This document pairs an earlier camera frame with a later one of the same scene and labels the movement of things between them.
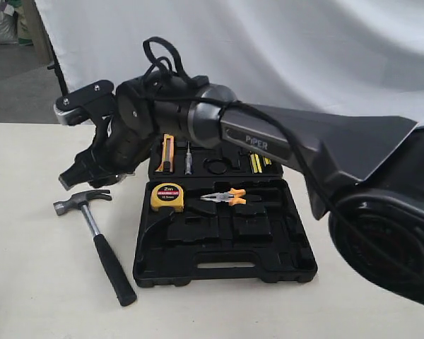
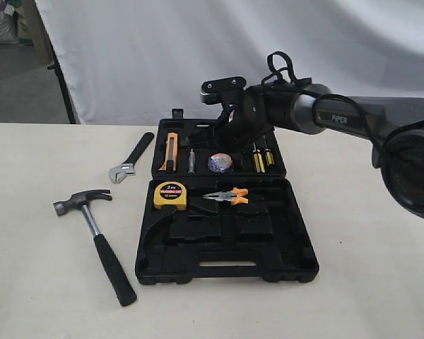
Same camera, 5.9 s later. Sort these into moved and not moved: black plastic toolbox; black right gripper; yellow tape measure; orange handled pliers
Moved: black right gripper
Not moved: yellow tape measure; orange handled pliers; black plastic toolbox
